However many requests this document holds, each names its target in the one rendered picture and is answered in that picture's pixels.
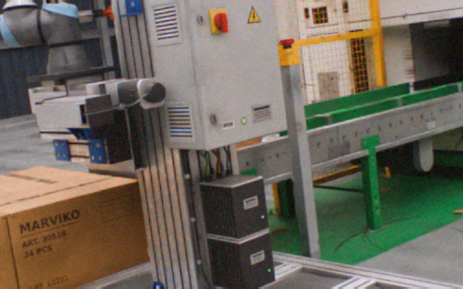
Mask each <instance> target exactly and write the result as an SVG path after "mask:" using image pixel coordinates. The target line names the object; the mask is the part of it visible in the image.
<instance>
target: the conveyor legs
mask: <svg viewBox="0 0 463 289"><path fill-rule="evenodd" d="M356 159H359V160H360V161H361V175H362V184H363V189H362V188H353V187H336V186H328V185H319V184H312V186H313V187H314V188H323V189H331V190H339V191H348V192H356V193H363V194H364V203H365V211H366V220H367V229H370V230H378V229H380V228H382V213H381V204H380V195H379V186H378V177H377V167H376V166H374V167H370V166H369V157H368V155H366V156H362V157H359V158H356ZM293 185H294V182H293V181H292V178H288V179H286V180H283V181H279V187H280V196H281V203H282V211H283V214H284V216H286V217H291V215H290V214H294V215H296V206H295V199H294V190H293Z"/></svg>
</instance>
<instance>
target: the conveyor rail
mask: <svg viewBox="0 0 463 289"><path fill-rule="evenodd" d="M433 116H435V117H436V129H432V130H429V131H427V130H426V125H425V119H426V118H430V117H433ZM461 126H463V92H457V93H453V94H449V95H446V96H442V97H438V98H434V99H431V100H427V101H423V102H418V103H414V104H410V105H406V106H404V107H402V108H396V109H392V110H389V111H385V112H378V113H375V114H371V115H367V116H363V117H360V118H356V119H352V120H348V121H345V122H341V123H334V124H332V125H329V126H323V127H319V128H316V129H312V130H308V131H307V145H308V153H309V162H310V170H311V172H313V171H316V170H319V169H322V168H325V167H329V166H334V165H337V164H340V163H343V162H347V161H350V160H352V159H356V158H359V157H362V156H366V155H368V154H369V151H368V149H367V150H363V151H362V150H361V138H364V137H368V136H371V135H375V134H379V135H380V143H381V145H379V146H376V153H377V152H380V151H383V150H386V149H389V148H393V147H396V146H398V145H404V144H406V143H410V142H413V141H415V140H419V139H422V138H425V137H428V136H431V135H434V134H440V133H443V132H446V131H449V130H452V129H456V128H458V127H461ZM236 155H237V163H238V170H239V172H242V171H245V170H249V169H253V168H255V170H256V176H257V177H263V180H264V186H267V185H270V184H273V183H276V182H279V181H283V180H286V179H288V178H292V177H293V174H292V167H291V158H290V150H289V143H288V135H287V136H283V137H279V138H275V139H272V140H268V141H264V142H261V143H257V144H250V145H246V146H243V147H239V148H236Z"/></svg>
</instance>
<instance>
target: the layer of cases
mask: <svg viewBox="0 0 463 289"><path fill-rule="evenodd" d="M147 248H148V244H147V238H146V232H145V220H144V213H143V208H142V201H141V195H140V188H139V182H138V180H137V179H131V178H123V177H111V176H104V175H97V174H91V173H83V172H77V171H70V170H63V169H57V168H50V167H44V166H39V167H34V168H30V169H26V170H22V171H18V172H14V173H10V174H5V175H1V176H0V289H72V288H74V287H77V286H79V287H80V286H83V285H85V284H89V283H91V282H94V281H97V280H100V279H102V278H104V277H107V276H110V275H112V274H115V273H119V272H121V271H124V270H127V269H130V268H132V267H135V266H137V265H140V264H142V263H145V262H149V261H150V257H149V256H148V251H147Z"/></svg>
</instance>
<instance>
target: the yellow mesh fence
mask: <svg viewBox="0 0 463 289"><path fill-rule="evenodd" d="M367 1H368V2H369V1H370V6H366V7H369V11H370V10H371V15H370V20H371V25H368V26H371V29H370V30H368V29H367V30H363V31H360V29H359V31H358V32H351V30H350V33H345V34H343V31H342V34H339V29H336V30H338V35H333V36H331V35H330V34H329V36H326V33H325V36H324V37H322V36H321V32H316V36H317V33H320V37H314V38H309V39H302V40H296V41H295V42H294V44H292V48H299V47H304V46H309V45H316V44H321V45H319V46H322V43H326V44H325V45H327V43H328V42H330V46H331V44H333V43H331V42H333V41H338V42H336V43H339V41H340V40H343V41H342V42H343V45H344V42H345V41H344V40H345V39H351V43H352V39H353V38H357V37H359V38H360V42H361V39H362V38H361V37H368V36H371V39H372V38H373V44H372V43H370V44H372V48H373V47H374V48H373V49H374V53H373V55H372V56H373V57H374V56H375V62H374V68H376V71H375V76H376V75H377V79H376V80H377V81H376V85H377V84H378V87H388V82H387V73H386V63H385V54H384V44H383V34H382V16H381V11H380V7H379V0H367ZM375 65H376V67H375ZM376 85H373V84H372V87H373V86H376ZM336 170H338V169H336V167H335V170H333V171H335V172H336ZM359 172H361V166H354V167H351V168H349V166H348V169H344V170H341V171H340V169H339V172H336V173H332V174H329V175H328V173H327V175H326V176H323V173H322V174H321V175H322V177H318V178H315V179H312V184H319V185H321V184H324V183H327V182H330V181H333V180H336V179H339V178H342V177H346V176H350V175H353V174H356V173H359ZM390 174H392V175H393V177H390ZM401 175H402V174H398V173H391V172H390V171H389V167H386V175H384V177H386V178H394V177H398V176H401ZM318 176H320V175H319V174H318ZM272 190H273V198H274V205H275V211H274V213H272V214H269V213H268V215H273V216H278V217H280V216H282V214H283V211H282V203H281V196H280V187H279V182H276V183H273V184H272ZM278 211H280V212H281V215H277V213H278Z"/></svg>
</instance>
